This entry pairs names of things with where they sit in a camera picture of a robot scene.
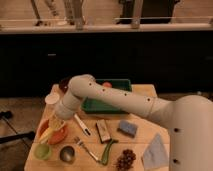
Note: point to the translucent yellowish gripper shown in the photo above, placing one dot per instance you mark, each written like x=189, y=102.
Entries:
x=55, y=123

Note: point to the yellow banana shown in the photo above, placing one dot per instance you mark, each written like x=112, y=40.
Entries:
x=46, y=134

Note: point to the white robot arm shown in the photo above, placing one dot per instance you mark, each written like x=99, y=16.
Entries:
x=189, y=119

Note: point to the light green plastic cup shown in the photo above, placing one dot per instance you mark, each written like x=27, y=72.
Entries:
x=42, y=151

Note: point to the small metal cup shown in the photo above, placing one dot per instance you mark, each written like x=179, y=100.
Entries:
x=67, y=154

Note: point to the orange plastic bowl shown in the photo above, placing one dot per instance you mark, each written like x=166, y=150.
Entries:
x=57, y=136

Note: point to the white round container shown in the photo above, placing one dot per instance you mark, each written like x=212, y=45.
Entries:
x=52, y=98

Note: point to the dark red bowl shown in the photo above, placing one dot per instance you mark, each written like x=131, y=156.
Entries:
x=63, y=84

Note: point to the green plastic tray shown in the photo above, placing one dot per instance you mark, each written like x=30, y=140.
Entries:
x=92, y=106

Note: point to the wooden block eraser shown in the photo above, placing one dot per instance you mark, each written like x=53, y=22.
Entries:
x=103, y=131

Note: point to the black tripod stand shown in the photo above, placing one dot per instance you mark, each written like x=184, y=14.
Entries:
x=5, y=116

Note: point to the orange fruit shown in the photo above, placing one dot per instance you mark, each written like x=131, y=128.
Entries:
x=107, y=84

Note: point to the blue sponge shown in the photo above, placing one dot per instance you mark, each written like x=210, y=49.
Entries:
x=127, y=128

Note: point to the bunch of dark grapes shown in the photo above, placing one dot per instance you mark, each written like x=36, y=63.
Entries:
x=126, y=160

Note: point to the grey folded cloth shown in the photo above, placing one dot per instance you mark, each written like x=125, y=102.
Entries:
x=155, y=155

